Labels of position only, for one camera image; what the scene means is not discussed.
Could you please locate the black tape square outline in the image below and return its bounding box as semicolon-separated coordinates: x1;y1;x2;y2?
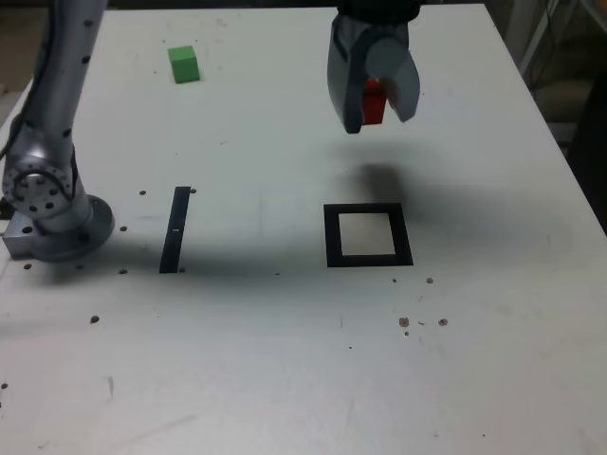
322;202;414;269

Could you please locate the green cube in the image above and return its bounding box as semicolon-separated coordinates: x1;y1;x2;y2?
167;45;201;85

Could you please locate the red cube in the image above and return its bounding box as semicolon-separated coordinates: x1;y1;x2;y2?
362;78;390;127

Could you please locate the black tape strip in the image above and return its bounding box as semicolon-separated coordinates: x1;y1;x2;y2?
158;186;192;275

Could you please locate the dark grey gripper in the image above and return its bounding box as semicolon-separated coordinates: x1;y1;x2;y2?
325;15;422;136

